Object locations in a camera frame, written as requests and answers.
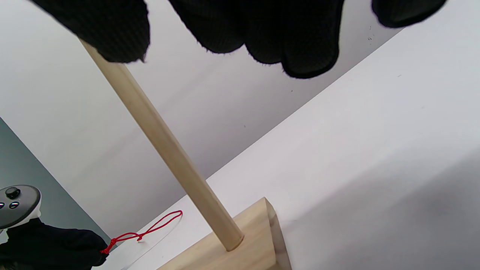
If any red elastic cord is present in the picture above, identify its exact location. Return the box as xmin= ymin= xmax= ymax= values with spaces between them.
xmin=100 ymin=210 xmax=183 ymax=255

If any person's right hand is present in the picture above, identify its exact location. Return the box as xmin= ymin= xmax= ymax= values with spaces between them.
xmin=30 ymin=0 xmax=449 ymax=79

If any person's left hand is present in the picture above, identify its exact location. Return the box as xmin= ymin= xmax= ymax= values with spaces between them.
xmin=0 ymin=218 xmax=110 ymax=270

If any wooden rack with two posts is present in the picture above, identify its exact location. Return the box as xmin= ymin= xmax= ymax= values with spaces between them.
xmin=81 ymin=39 xmax=292 ymax=270

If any black white handheld controller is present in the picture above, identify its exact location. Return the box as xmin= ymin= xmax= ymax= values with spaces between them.
xmin=0 ymin=184 xmax=42 ymax=235

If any grey partition panel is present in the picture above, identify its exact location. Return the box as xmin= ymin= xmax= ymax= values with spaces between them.
xmin=0 ymin=118 xmax=113 ymax=240

